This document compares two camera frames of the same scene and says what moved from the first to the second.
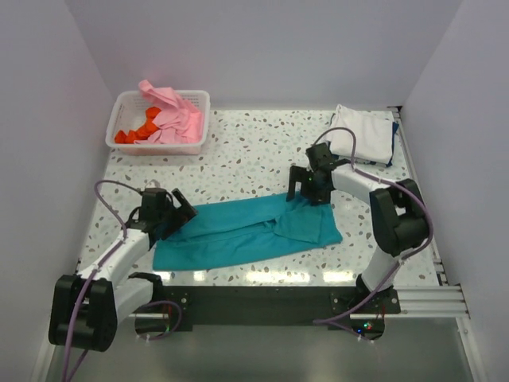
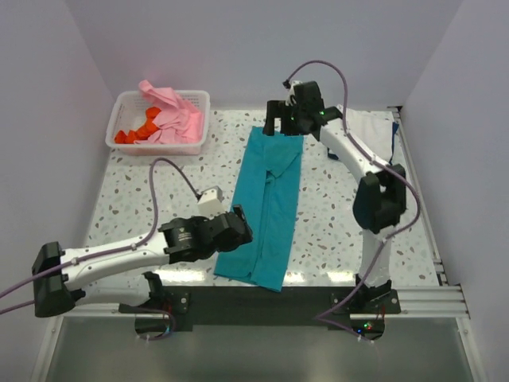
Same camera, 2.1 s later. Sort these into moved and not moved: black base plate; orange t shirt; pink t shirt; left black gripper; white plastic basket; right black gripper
Moved: right black gripper; left black gripper
Not moved: white plastic basket; black base plate; orange t shirt; pink t shirt
